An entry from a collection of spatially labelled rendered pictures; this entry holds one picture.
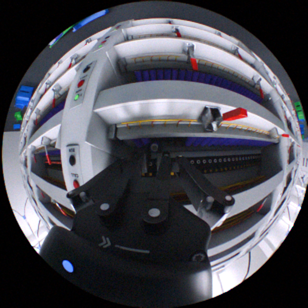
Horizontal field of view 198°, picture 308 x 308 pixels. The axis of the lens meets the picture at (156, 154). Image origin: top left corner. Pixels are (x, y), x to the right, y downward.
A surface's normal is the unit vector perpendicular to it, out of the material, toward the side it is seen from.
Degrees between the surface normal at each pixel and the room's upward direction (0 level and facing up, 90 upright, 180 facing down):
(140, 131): 107
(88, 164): 90
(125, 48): 17
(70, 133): 90
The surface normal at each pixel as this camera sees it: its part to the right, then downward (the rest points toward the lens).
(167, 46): 0.02, 0.98
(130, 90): -0.06, -0.21
